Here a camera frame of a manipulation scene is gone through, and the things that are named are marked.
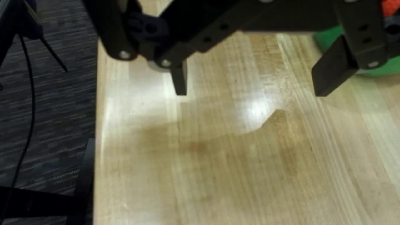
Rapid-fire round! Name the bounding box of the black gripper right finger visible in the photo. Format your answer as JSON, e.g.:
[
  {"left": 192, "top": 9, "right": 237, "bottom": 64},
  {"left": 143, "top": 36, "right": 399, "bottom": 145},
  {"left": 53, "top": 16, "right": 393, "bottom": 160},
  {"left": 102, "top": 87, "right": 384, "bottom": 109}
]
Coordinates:
[{"left": 312, "top": 0, "right": 400, "bottom": 97}]

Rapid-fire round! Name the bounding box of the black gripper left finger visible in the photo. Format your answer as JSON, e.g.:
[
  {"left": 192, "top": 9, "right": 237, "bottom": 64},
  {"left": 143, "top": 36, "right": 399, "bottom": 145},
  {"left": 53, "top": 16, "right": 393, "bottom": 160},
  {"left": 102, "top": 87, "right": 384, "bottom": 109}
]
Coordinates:
[{"left": 83, "top": 0, "right": 202, "bottom": 97}]

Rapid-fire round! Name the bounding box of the green plastic bowl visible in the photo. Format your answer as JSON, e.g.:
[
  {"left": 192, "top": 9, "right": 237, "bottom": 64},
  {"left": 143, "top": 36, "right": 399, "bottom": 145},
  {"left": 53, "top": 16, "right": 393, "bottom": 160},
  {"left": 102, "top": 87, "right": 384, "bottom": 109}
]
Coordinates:
[{"left": 313, "top": 24, "right": 400, "bottom": 79}]

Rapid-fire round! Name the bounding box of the red toy in bowl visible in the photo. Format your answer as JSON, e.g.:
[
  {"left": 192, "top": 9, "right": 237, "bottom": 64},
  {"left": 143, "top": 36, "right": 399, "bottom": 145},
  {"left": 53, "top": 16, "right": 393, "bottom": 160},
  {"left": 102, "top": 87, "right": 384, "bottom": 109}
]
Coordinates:
[{"left": 380, "top": 0, "right": 400, "bottom": 19}]

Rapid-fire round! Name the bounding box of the long wooden table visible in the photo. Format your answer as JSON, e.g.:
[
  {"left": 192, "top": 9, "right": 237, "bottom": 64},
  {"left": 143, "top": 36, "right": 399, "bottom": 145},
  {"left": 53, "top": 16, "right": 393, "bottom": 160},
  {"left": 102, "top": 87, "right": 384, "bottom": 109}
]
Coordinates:
[{"left": 68, "top": 0, "right": 400, "bottom": 225}]

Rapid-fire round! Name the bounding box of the thin black cable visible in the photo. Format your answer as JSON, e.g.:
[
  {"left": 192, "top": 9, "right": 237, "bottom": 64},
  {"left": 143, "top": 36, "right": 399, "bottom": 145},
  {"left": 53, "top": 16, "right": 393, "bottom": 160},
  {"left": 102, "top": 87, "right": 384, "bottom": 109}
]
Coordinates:
[{"left": 0, "top": 34, "right": 38, "bottom": 225}]

